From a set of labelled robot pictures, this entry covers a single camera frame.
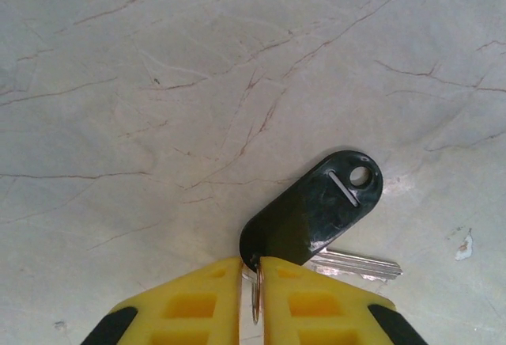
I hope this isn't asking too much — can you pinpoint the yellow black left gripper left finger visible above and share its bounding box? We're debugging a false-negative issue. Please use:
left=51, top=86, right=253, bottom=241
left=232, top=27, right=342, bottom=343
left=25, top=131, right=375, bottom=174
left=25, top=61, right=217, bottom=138
left=78, top=256, right=244, bottom=345

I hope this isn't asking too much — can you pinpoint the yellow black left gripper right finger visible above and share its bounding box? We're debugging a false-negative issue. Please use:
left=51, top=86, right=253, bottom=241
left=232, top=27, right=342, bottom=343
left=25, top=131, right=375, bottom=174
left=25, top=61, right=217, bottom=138
left=260, top=255, right=431, bottom=345

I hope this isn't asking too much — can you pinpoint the key with black tag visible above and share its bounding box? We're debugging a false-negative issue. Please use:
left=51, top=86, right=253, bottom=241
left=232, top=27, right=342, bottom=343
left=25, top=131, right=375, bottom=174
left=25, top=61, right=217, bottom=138
left=239, top=146, right=404, bottom=327

